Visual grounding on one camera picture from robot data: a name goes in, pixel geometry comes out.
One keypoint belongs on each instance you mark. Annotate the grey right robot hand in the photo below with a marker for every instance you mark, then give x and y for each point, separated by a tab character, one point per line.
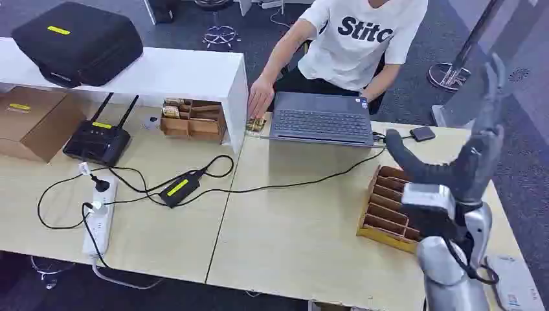
469	171

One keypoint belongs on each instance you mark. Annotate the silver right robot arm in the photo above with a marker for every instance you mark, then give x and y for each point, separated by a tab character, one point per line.
444	270

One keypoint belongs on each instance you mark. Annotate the small black flat device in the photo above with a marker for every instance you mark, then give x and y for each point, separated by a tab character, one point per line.
422	133

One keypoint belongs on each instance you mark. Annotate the wooden card box with dividers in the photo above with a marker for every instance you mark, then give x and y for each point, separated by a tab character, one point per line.
384	210

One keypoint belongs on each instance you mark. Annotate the white printed booklet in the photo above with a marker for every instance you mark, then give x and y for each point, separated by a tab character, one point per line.
514	283

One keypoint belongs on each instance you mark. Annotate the grey laptop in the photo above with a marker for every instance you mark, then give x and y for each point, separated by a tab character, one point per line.
321	120

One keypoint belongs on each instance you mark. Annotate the person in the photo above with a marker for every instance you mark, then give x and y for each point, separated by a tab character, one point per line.
356	47

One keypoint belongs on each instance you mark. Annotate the person's right hand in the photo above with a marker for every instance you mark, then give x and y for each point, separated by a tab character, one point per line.
260	96

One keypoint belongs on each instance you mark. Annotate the wooden box with compartments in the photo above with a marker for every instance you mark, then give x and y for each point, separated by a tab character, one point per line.
199	124

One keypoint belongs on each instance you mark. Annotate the chrome chair base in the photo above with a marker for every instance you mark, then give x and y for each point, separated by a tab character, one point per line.
221	36

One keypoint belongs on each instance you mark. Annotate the black power adapter brick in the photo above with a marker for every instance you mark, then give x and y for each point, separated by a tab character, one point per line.
180	189

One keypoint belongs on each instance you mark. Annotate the cards in wooden box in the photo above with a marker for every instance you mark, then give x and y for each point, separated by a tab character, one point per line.
172	108

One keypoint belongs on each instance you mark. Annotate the white shelf riser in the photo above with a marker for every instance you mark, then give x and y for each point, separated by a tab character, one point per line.
171	73

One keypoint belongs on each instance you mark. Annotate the white power strip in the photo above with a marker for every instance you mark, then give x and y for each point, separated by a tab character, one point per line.
102	214

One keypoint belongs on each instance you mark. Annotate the black router with antennas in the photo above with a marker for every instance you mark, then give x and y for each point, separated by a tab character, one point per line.
98	144

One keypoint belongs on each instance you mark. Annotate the white plug adapter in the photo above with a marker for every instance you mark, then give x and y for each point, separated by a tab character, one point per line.
84	168

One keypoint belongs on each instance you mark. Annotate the black carrying case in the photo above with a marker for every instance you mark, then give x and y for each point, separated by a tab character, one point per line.
79	43

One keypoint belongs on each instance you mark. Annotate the brown cardboard box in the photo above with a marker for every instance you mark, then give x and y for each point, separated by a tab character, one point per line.
36	122

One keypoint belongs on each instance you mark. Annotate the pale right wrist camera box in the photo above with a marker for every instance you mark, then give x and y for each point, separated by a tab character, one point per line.
426	195

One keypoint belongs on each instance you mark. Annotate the metal stanchion post with base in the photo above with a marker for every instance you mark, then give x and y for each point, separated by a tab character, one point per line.
454	68

